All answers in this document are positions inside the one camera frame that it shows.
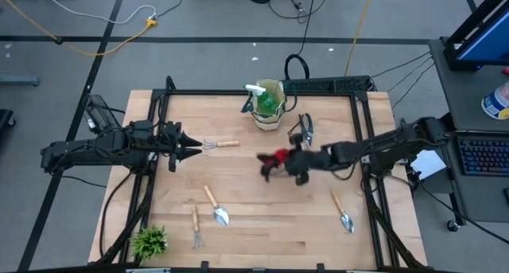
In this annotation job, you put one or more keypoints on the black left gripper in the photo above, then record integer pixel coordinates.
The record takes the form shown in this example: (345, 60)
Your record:
(173, 141)

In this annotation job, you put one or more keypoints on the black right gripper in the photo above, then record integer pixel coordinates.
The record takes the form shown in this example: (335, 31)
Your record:
(308, 161)

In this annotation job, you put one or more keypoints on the red and black gardening glove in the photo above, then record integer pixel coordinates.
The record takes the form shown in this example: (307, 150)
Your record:
(282, 155)

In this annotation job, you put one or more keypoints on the green spray bottle white nozzle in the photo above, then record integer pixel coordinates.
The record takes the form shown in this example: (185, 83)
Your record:
(267, 104)

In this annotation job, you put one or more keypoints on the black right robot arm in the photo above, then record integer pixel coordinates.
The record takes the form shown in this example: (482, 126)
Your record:
(389, 143)

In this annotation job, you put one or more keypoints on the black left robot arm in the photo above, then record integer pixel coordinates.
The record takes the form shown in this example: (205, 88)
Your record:
(95, 149)

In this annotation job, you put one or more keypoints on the beige gardening bag green trim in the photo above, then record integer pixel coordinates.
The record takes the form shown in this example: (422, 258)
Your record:
(268, 123)

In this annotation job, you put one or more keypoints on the long black power box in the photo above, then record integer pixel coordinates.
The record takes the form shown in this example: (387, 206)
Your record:
(326, 84)

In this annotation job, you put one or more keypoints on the black mesh box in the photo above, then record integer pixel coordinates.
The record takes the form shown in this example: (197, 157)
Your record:
(97, 114)

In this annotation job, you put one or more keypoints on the small green artificial plant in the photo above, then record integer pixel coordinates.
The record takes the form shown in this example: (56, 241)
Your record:
(149, 243)

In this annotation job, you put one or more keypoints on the black table edge clip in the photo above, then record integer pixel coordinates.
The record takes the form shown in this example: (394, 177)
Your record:
(320, 266)
(204, 264)

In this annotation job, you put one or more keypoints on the white paper sheet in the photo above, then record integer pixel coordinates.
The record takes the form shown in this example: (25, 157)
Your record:
(423, 163)

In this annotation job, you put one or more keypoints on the grey desk black legs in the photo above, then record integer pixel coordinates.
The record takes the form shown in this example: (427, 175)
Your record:
(457, 90)

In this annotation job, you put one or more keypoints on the grey furniture base bar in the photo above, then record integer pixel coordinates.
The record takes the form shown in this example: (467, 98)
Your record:
(20, 80)

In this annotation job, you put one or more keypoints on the black floor object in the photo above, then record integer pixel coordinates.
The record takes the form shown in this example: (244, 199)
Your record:
(6, 119)

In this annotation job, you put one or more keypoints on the black keyboard coloured keys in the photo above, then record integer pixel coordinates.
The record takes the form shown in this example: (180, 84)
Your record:
(485, 155)

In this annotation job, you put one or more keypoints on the white blue wipes container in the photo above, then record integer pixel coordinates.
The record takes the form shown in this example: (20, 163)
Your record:
(497, 104)

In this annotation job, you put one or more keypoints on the black monitor blue screen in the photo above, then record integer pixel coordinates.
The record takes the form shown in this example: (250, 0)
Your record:
(485, 42)

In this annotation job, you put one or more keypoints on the black aluminium table frame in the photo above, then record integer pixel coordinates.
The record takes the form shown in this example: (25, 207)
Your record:
(218, 92)

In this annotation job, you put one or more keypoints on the silver table edge bracket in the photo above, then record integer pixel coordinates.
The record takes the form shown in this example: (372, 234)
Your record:
(148, 270)
(360, 271)

